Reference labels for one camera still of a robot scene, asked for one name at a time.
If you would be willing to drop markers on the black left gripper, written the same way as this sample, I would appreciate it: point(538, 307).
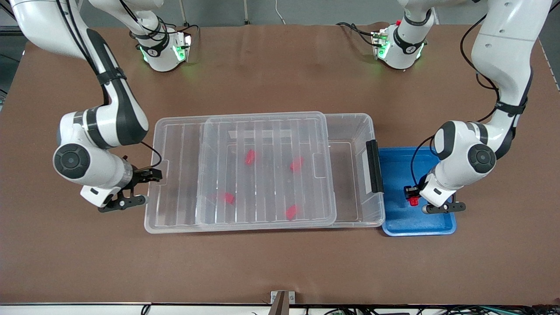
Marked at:
point(412, 192)

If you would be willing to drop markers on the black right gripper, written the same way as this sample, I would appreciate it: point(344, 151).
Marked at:
point(143, 175)

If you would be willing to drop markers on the red toy block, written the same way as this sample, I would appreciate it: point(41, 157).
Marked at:
point(296, 164)
point(250, 156)
point(413, 201)
point(291, 211)
point(229, 198)

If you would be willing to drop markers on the clear ribbed plastic lid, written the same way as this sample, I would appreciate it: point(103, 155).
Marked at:
point(262, 183)

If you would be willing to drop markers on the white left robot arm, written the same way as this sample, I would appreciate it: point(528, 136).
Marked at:
point(503, 43)

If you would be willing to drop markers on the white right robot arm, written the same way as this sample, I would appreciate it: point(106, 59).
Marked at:
point(118, 113)

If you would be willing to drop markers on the clear plastic storage box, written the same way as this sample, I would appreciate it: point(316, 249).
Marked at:
point(350, 175)

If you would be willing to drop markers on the blue plastic tray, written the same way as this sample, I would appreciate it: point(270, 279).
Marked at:
point(400, 218)

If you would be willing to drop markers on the brown paper table cover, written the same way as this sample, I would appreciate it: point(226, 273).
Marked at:
point(87, 262)

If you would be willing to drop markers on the small metal bracket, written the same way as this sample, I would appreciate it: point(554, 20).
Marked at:
point(292, 297)

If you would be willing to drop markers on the white table edge rail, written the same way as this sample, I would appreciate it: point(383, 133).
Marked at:
point(65, 309)

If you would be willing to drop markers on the thin metal post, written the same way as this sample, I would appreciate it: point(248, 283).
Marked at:
point(183, 13)
point(246, 13)

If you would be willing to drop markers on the dark camera stand post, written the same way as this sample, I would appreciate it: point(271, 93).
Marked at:
point(280, 306)

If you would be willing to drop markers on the aluminium frame profile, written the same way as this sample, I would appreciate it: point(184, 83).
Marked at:
point(6, 30)

